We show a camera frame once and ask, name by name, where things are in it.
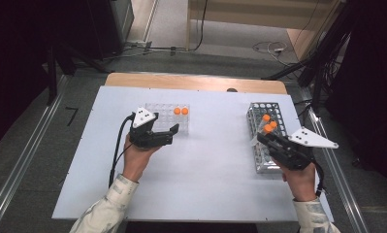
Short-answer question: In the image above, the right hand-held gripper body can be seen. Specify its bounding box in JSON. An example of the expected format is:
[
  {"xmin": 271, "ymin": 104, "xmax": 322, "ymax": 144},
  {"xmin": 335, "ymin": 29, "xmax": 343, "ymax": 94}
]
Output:
[{"xmin": 268, "ymin": 126, "xmax": 339, "ymax": 172}]

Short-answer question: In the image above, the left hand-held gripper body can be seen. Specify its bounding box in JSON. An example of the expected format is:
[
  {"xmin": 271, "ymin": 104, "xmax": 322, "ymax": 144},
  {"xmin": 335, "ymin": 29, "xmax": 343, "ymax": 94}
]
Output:
[{"xmin": 128, "ymin": 107, "xmax": 175, "ymax": 150}]

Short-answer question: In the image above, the clear acrylic test tube rack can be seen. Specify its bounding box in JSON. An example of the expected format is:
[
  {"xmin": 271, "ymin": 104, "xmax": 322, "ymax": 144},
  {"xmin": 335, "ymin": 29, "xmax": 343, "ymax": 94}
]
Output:
[{"xmin": 145, "ymin": 102, "xmax": 191, "ymax": 136}]

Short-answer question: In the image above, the metal test tube rack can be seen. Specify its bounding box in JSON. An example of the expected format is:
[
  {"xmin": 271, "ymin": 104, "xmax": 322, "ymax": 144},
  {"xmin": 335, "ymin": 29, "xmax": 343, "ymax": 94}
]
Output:
[{"xmin": 245, "ymin": 102, "xmax": 291, "ymax": 174}]

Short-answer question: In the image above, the person's left hand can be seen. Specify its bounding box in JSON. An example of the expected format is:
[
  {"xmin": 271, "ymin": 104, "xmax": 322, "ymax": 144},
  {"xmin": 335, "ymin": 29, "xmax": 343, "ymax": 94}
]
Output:
[{"xmin": 122, "ymin": 134, "xmax": 164, "ymax": 183}]

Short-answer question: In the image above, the person's right hand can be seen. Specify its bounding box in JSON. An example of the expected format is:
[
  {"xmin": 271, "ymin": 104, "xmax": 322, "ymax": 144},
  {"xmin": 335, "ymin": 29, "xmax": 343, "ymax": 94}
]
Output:
[{"xmin": 279, "ymin": 158, "xmax": 318, "ymax": 203}]

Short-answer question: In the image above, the grey power strip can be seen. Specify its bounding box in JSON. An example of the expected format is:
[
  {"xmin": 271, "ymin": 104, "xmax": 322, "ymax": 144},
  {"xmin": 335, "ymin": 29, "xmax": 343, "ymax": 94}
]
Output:
[{"xmin": 124, "ymin": 40, "xmax": 153, "ymax": 50}]

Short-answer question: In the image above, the black cabinet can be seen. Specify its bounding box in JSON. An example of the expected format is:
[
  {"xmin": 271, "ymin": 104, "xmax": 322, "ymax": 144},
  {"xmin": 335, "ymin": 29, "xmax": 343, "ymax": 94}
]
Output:
[{"xmin": 83, "ymin": 0, "xmax": 135, "ymax": 61}]

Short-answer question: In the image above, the dark curtain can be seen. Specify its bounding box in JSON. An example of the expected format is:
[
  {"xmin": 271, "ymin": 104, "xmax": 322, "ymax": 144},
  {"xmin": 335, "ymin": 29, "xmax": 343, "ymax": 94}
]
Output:
[{"xmin": 325, "ymin": 0, "xmax": 387, "ymax": 188}]

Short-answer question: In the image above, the black metal stand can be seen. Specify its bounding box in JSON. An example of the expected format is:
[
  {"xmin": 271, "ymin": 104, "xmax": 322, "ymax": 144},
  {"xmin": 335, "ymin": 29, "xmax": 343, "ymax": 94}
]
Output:
[{"xmin": 45, "ymin": 42, "xmax": 113, "ymax": 106}]

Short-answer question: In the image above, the light wooden cabinet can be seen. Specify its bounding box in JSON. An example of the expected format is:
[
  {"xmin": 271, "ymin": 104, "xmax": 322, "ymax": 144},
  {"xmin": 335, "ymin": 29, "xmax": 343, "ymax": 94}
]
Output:
[{"xmin": 185, "ymin": 0, "xmax": 344, "ymax": 62}]

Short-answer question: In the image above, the thin black cable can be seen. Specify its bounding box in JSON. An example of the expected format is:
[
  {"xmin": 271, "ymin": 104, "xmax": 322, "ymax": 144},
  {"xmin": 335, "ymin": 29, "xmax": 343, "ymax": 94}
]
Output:
[{"xmin": 112, "ymin": 144, "xmax": 134, "ymax": 169}]

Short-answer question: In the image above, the thick black cable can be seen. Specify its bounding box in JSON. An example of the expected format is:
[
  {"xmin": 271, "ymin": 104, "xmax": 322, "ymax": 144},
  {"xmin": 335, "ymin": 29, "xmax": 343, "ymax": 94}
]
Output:
[{"xmin": 108, "ymin": 113, "xmax": 136, "ymax": 188}]

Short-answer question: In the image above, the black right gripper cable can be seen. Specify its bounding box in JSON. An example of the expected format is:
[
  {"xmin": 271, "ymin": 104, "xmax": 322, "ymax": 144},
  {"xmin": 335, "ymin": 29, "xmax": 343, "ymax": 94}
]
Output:
[{"xmin": 310, "ymin": 156, "xmax": 327, "ymax": 198}]

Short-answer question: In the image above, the aluminium floor rail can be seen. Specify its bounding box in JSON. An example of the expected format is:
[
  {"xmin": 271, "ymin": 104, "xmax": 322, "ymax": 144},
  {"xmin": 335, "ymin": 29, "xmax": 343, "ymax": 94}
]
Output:
[
  {"xmin": 0, "ymin": 75, "xmax": 71, "ymax": 233},
  {"xmin": 302, "ymin": 93, "xmax": 371, "ymax": 233}
]

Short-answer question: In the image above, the black cable bundle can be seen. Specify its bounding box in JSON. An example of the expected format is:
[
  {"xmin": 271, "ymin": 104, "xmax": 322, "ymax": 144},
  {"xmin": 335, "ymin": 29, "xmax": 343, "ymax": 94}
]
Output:
[{"xmin": 262, "ymin": 0, "xmax": 354, "ymax": 113}]

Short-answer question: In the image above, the white floor cable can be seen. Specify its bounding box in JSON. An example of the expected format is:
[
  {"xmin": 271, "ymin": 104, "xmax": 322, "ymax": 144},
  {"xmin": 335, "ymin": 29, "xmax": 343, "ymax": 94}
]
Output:
[{"xmin": 251, "ymin": 40, "xmax": 289, "ymax": 61}]

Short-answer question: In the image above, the black floor cable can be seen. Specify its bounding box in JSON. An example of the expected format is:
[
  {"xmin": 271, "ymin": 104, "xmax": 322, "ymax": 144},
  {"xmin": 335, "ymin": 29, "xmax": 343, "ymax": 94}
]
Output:
[{"xmin": 148, "ymin": 0, "xmax": 210, "ymax": 54}]

